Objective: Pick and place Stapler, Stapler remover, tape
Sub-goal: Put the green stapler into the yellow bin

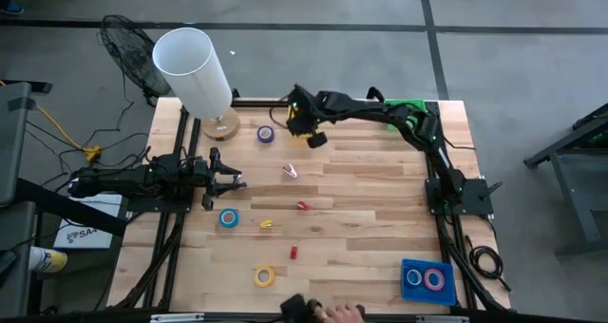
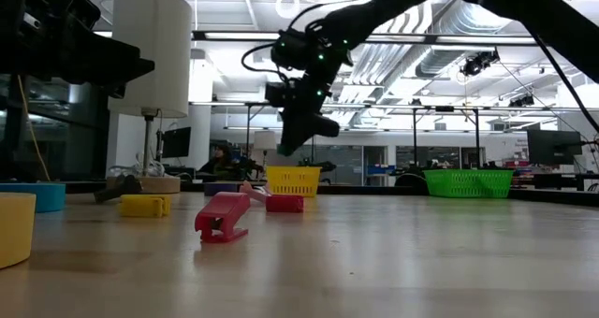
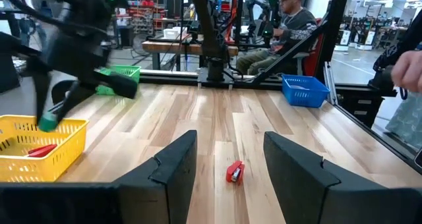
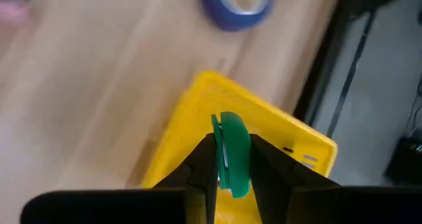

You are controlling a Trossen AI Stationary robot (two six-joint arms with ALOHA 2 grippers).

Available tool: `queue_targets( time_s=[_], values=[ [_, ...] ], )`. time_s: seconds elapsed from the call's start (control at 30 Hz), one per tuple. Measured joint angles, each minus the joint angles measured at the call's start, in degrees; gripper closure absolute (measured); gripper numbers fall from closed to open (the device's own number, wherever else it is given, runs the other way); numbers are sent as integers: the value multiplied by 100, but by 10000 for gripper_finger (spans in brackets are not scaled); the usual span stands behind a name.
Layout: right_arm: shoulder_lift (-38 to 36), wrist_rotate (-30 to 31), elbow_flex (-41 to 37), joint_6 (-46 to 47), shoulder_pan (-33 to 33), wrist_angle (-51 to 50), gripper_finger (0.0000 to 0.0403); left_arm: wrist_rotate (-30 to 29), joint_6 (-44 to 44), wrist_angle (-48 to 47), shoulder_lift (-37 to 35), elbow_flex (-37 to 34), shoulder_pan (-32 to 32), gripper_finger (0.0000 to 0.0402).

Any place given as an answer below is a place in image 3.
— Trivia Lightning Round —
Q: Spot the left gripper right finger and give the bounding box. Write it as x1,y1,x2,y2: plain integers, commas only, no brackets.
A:
262,130,422,224

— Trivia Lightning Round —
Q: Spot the teal patterned fabric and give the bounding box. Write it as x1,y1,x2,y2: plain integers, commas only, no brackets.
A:
384,92,422,149

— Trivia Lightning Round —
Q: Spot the white box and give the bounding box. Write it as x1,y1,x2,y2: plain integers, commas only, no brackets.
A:
163,26,189,40

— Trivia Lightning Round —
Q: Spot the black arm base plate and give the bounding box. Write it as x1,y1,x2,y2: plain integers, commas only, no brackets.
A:
196,67,235,89

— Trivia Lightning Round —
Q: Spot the silver aluminium bracket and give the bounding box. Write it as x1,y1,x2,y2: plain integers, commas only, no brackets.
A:
322,61,339,105

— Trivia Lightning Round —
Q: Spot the shelf with red bins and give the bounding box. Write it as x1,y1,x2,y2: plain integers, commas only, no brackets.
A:
127,0,169,36

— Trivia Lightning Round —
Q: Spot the red mini stapler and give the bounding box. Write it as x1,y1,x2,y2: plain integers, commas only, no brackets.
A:
26,143,59,158
226,160,245,185

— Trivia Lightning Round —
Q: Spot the green plastic basket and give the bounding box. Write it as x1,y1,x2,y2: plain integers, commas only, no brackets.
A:
95,65,142,96

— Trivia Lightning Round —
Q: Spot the yellow plastic basket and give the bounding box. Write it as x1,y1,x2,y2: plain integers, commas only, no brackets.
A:
0,114,90,182

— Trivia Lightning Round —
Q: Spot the red chair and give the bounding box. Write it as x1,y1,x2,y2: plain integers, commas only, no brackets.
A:
293,18,326,77

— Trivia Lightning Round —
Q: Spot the person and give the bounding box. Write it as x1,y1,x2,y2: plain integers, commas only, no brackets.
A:
235,0,319,76

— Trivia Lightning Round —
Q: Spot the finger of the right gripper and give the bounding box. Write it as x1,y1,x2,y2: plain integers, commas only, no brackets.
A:
54,82,96,121
28,61,52,121

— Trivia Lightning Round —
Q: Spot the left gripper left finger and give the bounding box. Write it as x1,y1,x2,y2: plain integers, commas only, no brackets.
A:
0,129,198,224

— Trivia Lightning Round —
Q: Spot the wooden workbench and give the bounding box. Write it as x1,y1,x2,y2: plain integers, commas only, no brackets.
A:
142,40,239,70

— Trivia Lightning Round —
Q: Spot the black drawer cabinet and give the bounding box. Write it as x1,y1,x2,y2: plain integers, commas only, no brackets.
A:
336,87,396,129

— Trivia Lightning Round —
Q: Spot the person's hand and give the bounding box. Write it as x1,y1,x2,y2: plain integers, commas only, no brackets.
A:
391,50,422,93

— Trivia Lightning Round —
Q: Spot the person's forearm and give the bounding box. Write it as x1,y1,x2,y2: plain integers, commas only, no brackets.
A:
374,11,422,70

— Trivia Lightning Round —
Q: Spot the blue plastic basket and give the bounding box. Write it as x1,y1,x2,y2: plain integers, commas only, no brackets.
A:
282,74,330,109

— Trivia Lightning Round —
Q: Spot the black handheld device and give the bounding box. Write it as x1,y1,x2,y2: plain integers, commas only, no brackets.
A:
367,65,409,99

